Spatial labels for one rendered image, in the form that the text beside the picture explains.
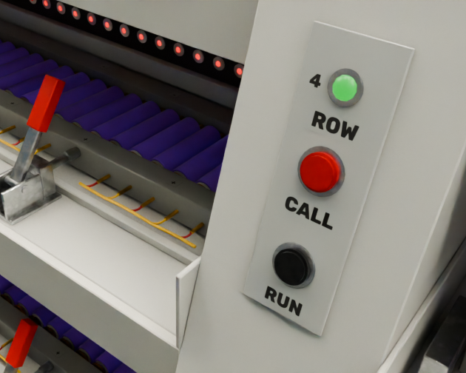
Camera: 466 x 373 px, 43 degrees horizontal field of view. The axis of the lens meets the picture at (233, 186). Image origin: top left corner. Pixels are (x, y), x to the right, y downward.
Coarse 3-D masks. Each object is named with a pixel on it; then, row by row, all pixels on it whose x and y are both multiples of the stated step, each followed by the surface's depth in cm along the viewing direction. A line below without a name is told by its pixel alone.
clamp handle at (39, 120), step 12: (48, 84) 37; (60, 84) 37; (48, 96) 37; (60, 96) 37; (36, 108) 37; (48, 108) 37; (36, 120) 37; (48, 120) 37; (36, 132) 37; (24, 144) 37; (36, 144) 37; (24, 156) 37; (24, 168) 37; (24, 180) 38
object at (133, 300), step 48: (0, 0) 60; (96, 48) 53; (0, 144) 45; (0, 240) 37; (48, 240) 36; (96, 240) 36; (192, 240) 37; (48, 288) 36; (96, 288) 33; (144, 288) 33; (192, 288) 28; (96, 336) 35; (144, 336) 31
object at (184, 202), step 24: (0, 96) 46; (0, 120) 46; (24, 120) 44; (48, 144) 43; (72, 144) 41; (96, 144) 41; (96, 168) 41; (120, 168) 39; (144, 168) 39; (96, 192) 39; (120, 192) 38; (144, 192) 39; (168, 192) 37; (192, 192) 37; (168, 216) 37; (192, 216) 37
